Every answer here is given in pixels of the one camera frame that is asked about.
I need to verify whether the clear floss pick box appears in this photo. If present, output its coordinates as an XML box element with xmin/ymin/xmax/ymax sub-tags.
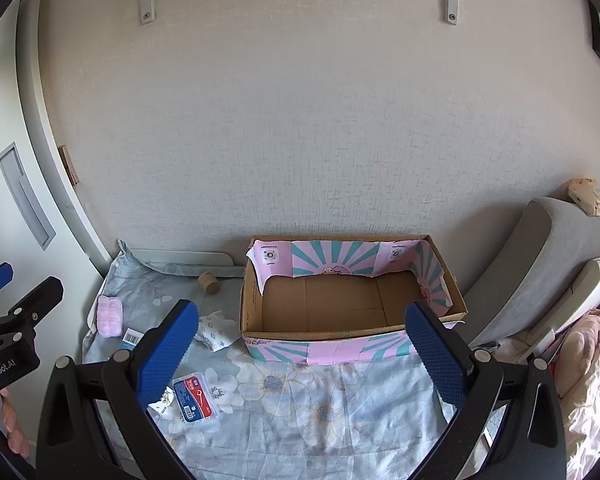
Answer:
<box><xmin>172</xmin><ymin>369</ymin><xmax>221</xmax><ymax>423</ymax></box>

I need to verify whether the small blue box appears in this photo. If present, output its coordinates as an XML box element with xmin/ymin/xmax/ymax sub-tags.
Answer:
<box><xmin>121</xmin><ymin>327</ymin><xmax>146</xmax><ymax>351</ymax></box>

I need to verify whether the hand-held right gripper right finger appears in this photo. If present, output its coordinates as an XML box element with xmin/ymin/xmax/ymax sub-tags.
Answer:
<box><xmin>404</xmin><ymin>301</ymin><xmax>567</xmax><ymax>480</ymax></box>

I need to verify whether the white patterned tissue pack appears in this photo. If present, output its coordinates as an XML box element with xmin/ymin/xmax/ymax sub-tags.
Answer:
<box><xmin>196</xmin><ymin>310</ymin><xmax>241</xmax><ymax>352</ymax></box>

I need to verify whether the pink blanket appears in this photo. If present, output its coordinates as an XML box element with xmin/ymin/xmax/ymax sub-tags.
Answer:
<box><xmin>550</xmin><ymin>307</ymin><xmax>600</xmax><ymax>480</ymax></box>

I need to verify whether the pink soft tissue pack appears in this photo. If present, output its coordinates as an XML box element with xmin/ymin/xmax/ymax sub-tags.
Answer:
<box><xmin>96</xmin><ymin>295</ymin><xmax>125</xmax><ymax>337</ymax></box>

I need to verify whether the printed cardboard box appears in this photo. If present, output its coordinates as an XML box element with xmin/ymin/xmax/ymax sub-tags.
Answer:
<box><xmin>239</xmin><ymin>232</ymin><xmax>468</xmax><ymax>367</ymax></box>

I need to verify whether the white bed rail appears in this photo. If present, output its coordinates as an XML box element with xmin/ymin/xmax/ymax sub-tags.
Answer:
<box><xmin>127</xmin><ymin>249</ymin><xmax>245</xmax><ymax>278</ymax></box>

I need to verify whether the person's left hand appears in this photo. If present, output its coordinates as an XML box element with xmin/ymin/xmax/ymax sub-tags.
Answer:
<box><xmin>0</xmin><ymin>391</ymin><xmax>32</xmax><ymax>459</ymax></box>

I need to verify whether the beige plush toy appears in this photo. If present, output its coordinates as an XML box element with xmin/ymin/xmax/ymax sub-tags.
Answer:
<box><xmin>567</xmin><ymin>177</ymin><xmax>600</xmax><ymax>223</ymax></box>

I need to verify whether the recessed wardrobe handle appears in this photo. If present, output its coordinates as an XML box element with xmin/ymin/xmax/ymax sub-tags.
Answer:
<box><xmin>0</xmin><ymin>141</ymin><xmax>57</xmax><ymax>251</ymax></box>

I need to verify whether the small wooden wall block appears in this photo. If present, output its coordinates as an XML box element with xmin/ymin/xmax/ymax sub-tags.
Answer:
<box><xmin>57</xmin><ymin>145</ymin><xmax>82</xmax><ymax>187</ymax></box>

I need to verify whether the white cushion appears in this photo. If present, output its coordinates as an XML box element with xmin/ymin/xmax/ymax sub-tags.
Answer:
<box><xmin>520</xmin><ymin>254</ymin><xmax>600</xmax><ymax>361</ymax></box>

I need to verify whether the white wardrobe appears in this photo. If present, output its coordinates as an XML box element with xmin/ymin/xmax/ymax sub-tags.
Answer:
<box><xmin>0</xmin><ymin>0</ymin><xmax>113</xmax><ymax>281</ymax></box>

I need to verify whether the floral bed sheet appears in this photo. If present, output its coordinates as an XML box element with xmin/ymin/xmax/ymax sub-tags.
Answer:
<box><xmin>82</xmin><ymin>239</ymin><xmax>486</xmax><ymax>480</ymax></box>

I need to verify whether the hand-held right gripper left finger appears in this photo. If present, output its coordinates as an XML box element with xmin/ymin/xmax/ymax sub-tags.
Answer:
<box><xmin>36</xmin><ymin>299</ymin><xmax>201</xmax><ymax>480</ymax></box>

